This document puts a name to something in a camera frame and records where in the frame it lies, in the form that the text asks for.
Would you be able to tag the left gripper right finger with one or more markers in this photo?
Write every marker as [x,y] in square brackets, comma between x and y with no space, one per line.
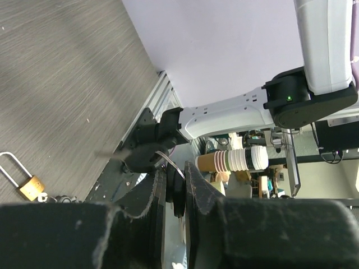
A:
[224,232]

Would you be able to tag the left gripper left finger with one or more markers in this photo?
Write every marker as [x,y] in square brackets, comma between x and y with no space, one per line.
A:
[48,235]

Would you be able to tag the small brass padlock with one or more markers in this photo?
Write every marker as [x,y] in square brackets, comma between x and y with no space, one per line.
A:
[32,189]

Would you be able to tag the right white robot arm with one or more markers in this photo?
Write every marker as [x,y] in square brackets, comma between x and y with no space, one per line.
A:
[326,84]

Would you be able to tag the stacked paper cups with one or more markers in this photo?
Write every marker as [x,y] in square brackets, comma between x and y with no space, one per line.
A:
[253,158]

